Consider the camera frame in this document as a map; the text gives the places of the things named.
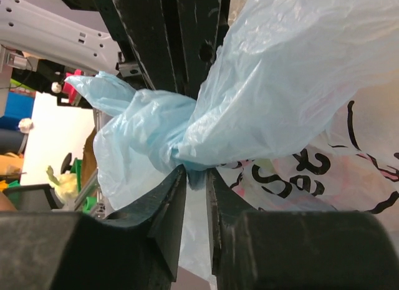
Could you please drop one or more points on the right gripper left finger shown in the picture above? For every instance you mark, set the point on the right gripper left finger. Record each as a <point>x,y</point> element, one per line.
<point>136,247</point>

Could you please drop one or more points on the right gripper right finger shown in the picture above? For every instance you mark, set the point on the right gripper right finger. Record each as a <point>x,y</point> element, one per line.
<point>252,249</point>

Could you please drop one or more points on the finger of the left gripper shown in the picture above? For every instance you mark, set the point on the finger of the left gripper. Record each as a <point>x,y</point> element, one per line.
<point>203,26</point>
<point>138,26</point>

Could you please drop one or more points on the light blue plastic bag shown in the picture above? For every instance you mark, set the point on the light blue plastic bag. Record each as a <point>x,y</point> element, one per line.
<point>299,112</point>

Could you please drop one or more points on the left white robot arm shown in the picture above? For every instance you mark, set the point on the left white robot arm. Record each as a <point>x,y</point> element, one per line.
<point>29,28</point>

